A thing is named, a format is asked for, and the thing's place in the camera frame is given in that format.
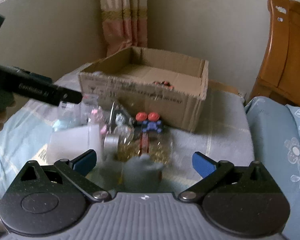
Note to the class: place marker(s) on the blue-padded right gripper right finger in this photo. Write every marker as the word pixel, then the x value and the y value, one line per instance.
pixel 214 174

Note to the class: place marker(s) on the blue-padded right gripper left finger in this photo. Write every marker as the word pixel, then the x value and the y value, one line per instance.
pixel 75 170

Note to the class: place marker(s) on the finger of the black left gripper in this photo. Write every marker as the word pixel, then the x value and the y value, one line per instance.
pixel 30 86

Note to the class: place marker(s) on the white plastic bottle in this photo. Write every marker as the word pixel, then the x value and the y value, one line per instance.
pixel 70 143

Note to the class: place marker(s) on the clear round plastic box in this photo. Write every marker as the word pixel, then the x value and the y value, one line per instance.
pixel 72 115

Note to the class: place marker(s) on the clear jar with gold pins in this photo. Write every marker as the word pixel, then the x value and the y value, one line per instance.
pixel 157 145

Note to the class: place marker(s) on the grey cat figurine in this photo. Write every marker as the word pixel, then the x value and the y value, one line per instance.
pixel 142 175

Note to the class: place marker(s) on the clear correction tape dispenser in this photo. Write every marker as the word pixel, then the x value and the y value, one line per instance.
pixel 119 116

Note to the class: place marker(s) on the small bottle with pink items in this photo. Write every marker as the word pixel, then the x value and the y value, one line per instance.
pixel 97 118

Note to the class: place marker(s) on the black fidget cube red buttons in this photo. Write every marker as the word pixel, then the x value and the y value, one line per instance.
pixel 149 122

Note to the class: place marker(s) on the red toy train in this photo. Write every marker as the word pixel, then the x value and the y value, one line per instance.
pixel 165 84

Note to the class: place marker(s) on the light blue checked tablecloth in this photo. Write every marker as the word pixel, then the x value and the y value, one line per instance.
pixel 222 134

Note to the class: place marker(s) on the light blue floral bedding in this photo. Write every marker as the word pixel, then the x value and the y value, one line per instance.
pixel 275 131

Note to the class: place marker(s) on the brown cardboard box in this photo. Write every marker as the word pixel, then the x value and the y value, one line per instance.
pixel 128 77

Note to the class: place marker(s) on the wooden bed headboard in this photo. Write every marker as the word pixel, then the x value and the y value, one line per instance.
pixel 279 75

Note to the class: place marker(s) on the striped pink curtain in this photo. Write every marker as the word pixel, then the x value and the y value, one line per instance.
pixel 124 24

